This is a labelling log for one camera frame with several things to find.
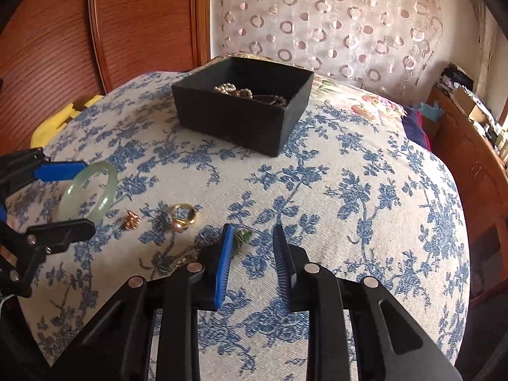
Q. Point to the long wooden cabinet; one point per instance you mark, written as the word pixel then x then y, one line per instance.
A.
pixel 464 154

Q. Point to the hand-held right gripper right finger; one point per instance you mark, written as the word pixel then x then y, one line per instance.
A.
pixel 280 254

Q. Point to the black square box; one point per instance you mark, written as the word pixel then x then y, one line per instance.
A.
pixel 230 123

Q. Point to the dark pile of clothes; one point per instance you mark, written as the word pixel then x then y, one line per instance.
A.
pixel 456 77

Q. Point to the pale green jade bangle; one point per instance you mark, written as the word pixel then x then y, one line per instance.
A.
pixel 112 184

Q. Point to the red navy blanket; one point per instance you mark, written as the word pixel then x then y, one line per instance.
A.
pixel 414 127

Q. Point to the circle patterned sheer curtain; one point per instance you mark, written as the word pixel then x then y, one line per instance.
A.
pixel 317 20

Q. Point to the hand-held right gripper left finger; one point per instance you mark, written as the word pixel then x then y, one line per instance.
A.
pixel 222 266

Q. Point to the green pendant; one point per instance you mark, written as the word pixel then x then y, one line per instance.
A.
pixel 245 238

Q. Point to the rose gold earring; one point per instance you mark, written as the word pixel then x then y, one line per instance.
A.
pixel 131 220

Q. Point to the yellow foam object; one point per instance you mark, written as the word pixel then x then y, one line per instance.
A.
pixel 51 123

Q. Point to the cardboard box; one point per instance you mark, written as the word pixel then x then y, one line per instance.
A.
pixel 464 101

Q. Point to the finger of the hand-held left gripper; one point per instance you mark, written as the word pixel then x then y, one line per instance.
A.
pixel 63 232
pixel 59 170

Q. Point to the wooden wardrobe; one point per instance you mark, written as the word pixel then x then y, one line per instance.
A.
pixel 139 27

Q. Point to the light blue bag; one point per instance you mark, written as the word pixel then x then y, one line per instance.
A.
pixel 428 112

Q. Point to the pink pearl earring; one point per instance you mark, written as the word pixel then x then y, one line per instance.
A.
pixel 177 227

